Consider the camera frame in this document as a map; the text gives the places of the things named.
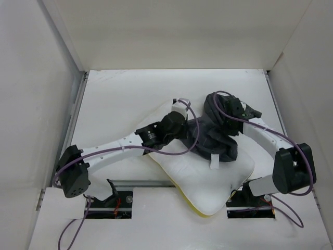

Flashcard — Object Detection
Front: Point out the white pillow yellow edge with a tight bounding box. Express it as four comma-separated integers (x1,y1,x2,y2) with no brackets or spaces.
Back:
145,140,255,217

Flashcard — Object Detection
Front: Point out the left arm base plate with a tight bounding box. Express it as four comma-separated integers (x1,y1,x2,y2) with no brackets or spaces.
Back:
85,179,133,219

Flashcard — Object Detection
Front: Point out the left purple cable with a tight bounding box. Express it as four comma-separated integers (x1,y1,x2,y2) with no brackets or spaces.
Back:
53,97,201,249

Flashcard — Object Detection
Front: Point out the dark grey checked pillowcase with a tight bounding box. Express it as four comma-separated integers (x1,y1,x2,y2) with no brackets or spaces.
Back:
179,91,262,164

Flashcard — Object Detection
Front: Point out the left aluminium frame rail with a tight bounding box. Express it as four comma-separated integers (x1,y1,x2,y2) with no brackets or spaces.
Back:
35,71,89,211

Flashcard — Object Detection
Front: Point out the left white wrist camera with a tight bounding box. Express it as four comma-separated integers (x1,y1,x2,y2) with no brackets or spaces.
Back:
171,98,191,119

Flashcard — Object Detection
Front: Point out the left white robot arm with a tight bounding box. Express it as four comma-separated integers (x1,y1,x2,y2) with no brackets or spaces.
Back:
54,111,187,198

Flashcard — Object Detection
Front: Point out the front white foam board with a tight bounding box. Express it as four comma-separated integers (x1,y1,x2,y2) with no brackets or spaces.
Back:
29,188,331,249

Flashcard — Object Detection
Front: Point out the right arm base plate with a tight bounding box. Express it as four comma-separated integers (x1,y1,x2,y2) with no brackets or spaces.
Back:
226,182,275,219

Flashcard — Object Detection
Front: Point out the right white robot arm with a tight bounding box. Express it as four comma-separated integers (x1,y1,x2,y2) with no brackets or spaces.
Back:
213,91,316,205

